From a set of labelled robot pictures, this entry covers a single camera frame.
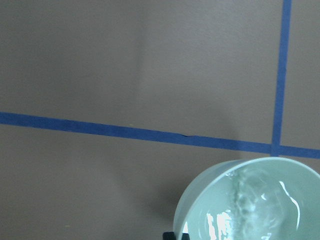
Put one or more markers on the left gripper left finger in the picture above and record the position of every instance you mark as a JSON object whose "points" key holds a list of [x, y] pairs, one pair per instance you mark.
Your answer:
{"points": [[169, 235]]}

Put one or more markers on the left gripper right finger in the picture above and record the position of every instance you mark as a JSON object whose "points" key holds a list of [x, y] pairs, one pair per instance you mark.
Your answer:
{"points": [[185, 236]]}

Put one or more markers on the light green bowl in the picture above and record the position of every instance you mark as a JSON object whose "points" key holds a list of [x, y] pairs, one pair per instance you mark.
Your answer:
{"points": [[269, 198]]}

